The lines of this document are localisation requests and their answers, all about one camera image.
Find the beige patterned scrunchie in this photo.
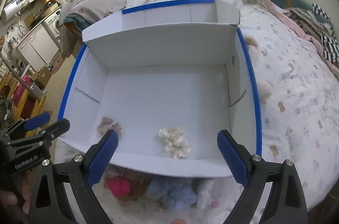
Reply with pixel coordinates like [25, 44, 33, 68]
[97, 116, 124, 138]

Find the pink plush toy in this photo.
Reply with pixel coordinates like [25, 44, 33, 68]
[107, 176, 131, 197]

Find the light blue plush toy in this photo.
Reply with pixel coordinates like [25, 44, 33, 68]
[145, 176, 197, 211]

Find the cream satin scrunchie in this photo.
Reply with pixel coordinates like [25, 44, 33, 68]
[158, 127, 191, 160]

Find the white fluffy soft item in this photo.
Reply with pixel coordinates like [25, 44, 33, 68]
[196, 179, 218, 209]

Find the person's left hand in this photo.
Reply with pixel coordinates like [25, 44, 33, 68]
[1, 171, 32, 219]

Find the wooden staircase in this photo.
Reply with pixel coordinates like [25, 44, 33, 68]
[1, 72, 47, 129]

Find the metal stair railing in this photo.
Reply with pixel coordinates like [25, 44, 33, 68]
[1, 54, 44, 100]

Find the brown cardboard box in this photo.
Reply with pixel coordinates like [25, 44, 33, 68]
[31, 66, 52, 89]

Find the white kitchen cabinet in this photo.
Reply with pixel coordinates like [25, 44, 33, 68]
[18, 24, 59, 71]

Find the white washing machine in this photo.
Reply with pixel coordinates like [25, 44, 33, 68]
[42, 9, 61, 39]

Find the white water heater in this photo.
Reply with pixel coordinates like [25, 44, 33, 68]
[1, 0, 28, 22]

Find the beige plush toy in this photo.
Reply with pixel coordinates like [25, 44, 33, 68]
[244, 33, 273, 105]

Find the blue white cardboard box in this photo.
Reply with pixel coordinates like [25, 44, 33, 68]
[59, 0, 262, 178]

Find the black white striped cloth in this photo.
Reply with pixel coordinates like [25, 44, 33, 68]
[283, 7, 338, 67]

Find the pink blanket edge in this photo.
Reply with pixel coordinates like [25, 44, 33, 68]
[254, 0, 339, 74]

